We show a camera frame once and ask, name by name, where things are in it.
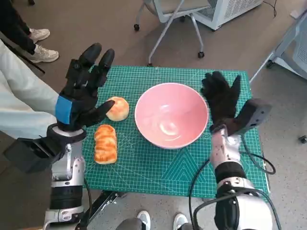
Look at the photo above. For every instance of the white shoe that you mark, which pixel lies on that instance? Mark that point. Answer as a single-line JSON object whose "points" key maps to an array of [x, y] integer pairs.
{"points": [[180, 220], [144, 219]]}

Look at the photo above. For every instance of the white perforated cabinet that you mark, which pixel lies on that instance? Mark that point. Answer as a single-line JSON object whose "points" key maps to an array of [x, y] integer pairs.
{"points": [[230, 12]]}

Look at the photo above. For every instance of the grey office chair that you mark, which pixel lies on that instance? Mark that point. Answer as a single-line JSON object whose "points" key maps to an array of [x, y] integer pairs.
{"points": [[163, 14]]}

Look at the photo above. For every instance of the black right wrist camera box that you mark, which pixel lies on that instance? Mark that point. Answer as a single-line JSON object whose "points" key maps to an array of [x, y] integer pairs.
{"points": [[251, 115]]}

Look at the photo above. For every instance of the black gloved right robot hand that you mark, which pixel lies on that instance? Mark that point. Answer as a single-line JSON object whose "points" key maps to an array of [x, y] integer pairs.
{"points": [[220, 100]]}

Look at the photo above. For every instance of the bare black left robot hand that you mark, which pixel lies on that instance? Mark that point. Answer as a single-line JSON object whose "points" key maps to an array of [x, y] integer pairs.
{"points": [[79, 105]]}

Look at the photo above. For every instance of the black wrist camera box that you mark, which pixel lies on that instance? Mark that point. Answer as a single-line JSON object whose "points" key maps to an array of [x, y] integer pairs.
{"points": [[28, 153], [251, 115]]}

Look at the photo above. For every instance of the black metal table brace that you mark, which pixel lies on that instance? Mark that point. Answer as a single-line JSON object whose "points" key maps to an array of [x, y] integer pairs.
{"points": [[103, 201]]}

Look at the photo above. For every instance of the long striped toy bread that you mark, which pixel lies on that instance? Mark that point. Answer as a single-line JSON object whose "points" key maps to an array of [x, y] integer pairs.
{"points": [[105, 143]]}

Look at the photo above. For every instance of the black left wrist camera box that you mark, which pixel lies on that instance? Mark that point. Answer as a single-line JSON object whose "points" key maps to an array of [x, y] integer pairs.
{"points": [[28, 153]]}

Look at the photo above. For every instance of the green cutting mat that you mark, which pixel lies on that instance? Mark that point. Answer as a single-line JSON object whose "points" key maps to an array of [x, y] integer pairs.
{"points": [[148, 163]]}

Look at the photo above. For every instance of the black slanted bar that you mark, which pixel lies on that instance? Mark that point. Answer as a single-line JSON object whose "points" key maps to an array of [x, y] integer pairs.
{"points": [[38, 67]]}

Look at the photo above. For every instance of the pink bowl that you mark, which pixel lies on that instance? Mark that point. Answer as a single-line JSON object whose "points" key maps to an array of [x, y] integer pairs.
{"points": [[168, 115]]}

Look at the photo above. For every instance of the round toy bread bun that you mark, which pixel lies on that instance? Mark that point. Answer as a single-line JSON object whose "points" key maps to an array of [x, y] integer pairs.
{"points": [[120, 110]]}

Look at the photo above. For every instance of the white frame cart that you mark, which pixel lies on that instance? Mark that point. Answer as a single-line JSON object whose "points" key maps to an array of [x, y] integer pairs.
{"points": [[295, 48]]}

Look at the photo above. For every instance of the person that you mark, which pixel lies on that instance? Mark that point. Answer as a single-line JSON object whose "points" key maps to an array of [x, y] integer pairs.
{"points": [[19, 100], [14, 21]]}

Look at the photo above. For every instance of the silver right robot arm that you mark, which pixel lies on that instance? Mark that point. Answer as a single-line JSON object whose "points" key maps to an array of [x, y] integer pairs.
{"points": [[225, 153]]}

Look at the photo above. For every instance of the black caster wheel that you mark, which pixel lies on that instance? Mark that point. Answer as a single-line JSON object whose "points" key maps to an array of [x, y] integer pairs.
{"points": [[303, 139]]}

